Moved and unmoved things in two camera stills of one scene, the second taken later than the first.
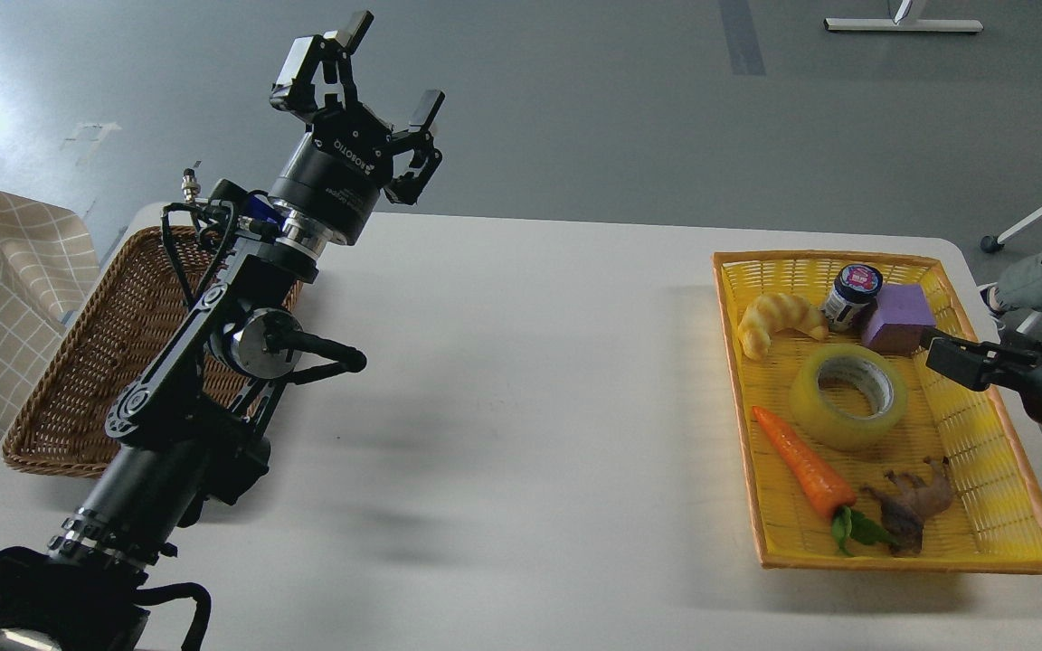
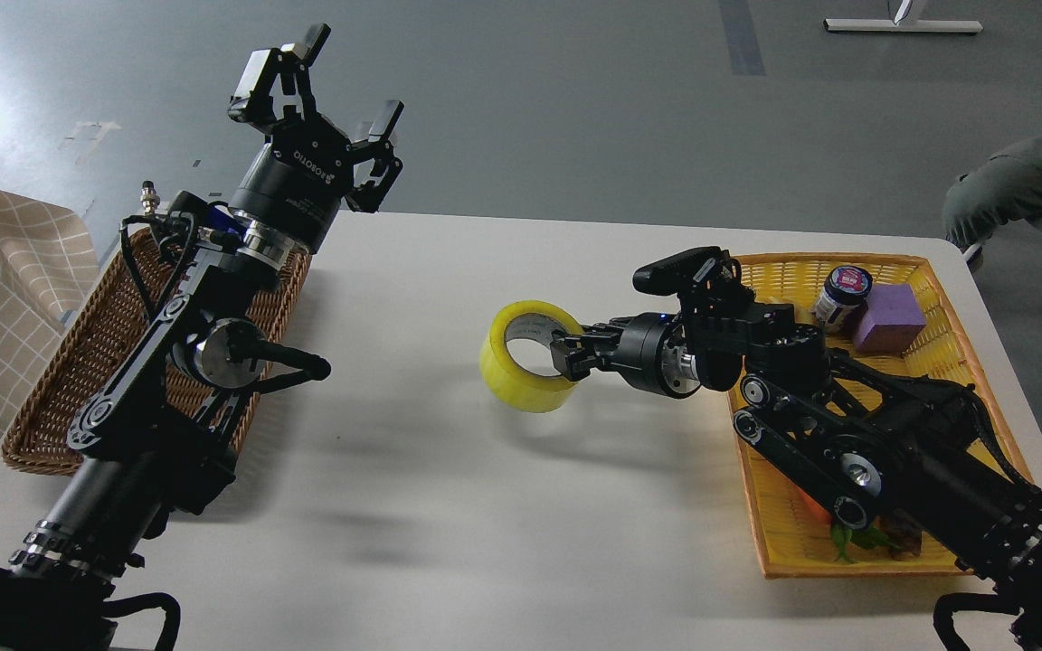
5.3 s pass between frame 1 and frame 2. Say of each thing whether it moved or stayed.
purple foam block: stayed
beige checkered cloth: stayed
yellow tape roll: moved
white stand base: stayed
